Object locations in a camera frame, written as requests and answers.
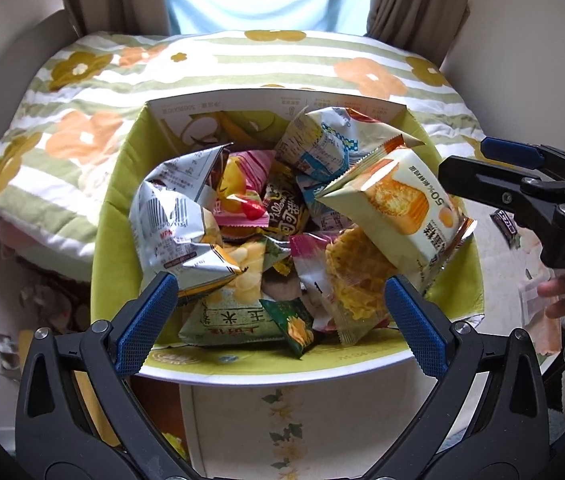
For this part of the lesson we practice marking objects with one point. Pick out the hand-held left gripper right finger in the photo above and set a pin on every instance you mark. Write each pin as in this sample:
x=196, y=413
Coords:
x=415, y=325

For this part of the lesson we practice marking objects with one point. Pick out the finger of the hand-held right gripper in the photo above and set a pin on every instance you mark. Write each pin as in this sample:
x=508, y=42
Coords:
x=507, y=151
x=482, y=180

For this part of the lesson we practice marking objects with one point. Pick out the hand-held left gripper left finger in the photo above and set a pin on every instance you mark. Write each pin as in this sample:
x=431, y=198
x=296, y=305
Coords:
x=145, y=325

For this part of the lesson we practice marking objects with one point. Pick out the clear waffle packet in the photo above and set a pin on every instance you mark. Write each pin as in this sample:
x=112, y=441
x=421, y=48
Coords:
x=357, y=280

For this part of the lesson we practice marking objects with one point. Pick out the white yellow cake packet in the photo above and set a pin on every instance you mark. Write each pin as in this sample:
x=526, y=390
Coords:
x=397, y=215

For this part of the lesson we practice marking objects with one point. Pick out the white silver snack packet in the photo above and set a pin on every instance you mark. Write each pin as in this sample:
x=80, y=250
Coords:
x=172, y=230

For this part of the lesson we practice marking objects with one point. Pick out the yellow potato chip packet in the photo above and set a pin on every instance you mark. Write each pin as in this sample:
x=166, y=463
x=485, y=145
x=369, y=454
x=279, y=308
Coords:
x=250, y=275

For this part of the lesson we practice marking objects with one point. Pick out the green cardboard box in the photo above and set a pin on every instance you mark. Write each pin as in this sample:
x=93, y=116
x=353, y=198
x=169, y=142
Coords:
x=117, y=200

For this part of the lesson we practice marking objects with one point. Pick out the pink marshmallow packet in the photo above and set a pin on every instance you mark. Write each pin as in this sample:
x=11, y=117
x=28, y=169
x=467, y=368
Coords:
x=247, y=170

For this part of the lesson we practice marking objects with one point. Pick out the person's right hand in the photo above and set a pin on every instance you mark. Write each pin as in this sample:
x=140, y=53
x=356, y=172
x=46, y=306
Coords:
x=556, y=290

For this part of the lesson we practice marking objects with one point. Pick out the small dark snack packet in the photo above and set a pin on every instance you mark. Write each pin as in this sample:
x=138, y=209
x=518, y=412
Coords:
x=506, y=227

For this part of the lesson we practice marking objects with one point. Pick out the clear white wrapper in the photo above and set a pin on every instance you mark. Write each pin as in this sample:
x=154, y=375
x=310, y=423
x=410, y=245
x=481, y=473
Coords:
x=531, y=297

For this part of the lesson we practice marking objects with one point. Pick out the pale green corn snack packet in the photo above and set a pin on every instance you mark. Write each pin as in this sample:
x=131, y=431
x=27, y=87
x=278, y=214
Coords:
x=227, y=325

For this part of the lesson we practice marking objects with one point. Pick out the small green chip packet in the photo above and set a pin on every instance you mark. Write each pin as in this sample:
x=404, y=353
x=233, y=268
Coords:
x=295, y=327

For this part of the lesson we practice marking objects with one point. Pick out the pink cloth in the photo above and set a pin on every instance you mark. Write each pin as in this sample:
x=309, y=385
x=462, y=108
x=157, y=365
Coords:
x=15, y=240

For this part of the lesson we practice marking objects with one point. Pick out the brown cocoa snack packet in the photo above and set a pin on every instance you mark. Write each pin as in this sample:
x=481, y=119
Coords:
x=287, y=210

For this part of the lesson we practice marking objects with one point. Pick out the blue white snack packet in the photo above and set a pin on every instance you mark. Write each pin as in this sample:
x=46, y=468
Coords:
x=312, y=145

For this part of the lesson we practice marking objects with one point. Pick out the striped floral blanket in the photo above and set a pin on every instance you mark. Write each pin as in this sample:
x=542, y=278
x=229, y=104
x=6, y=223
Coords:
x=87, y=125

